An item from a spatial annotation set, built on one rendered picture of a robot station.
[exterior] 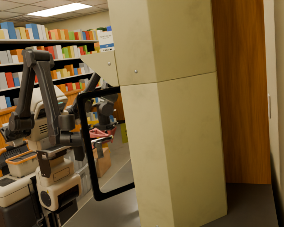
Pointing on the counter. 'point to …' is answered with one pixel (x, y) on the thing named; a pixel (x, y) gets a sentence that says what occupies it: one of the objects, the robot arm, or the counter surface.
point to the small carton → (106, 41)
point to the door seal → (90, 146)
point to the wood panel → (242, 89)
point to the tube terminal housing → (171, 109)
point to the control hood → (103, 65)
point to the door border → (91, 143)
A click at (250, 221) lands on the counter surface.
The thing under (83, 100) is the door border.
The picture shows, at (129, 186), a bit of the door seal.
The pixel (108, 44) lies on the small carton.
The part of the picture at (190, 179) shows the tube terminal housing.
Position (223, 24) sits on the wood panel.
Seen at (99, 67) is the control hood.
